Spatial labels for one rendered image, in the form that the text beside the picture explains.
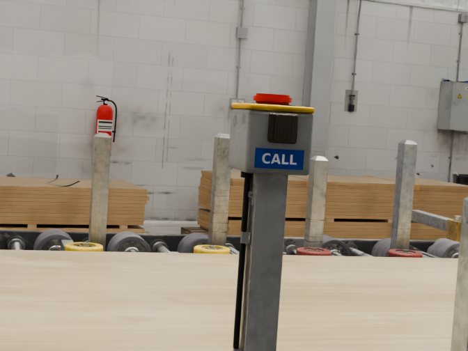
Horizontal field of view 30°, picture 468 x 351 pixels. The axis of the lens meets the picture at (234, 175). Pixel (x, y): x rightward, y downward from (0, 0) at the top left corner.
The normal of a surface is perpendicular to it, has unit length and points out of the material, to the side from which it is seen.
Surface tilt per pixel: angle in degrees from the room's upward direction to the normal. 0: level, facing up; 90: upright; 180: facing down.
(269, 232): 90
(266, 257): 90
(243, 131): 90
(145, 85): 90
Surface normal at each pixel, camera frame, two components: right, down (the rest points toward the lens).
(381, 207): 0.37, 0.09
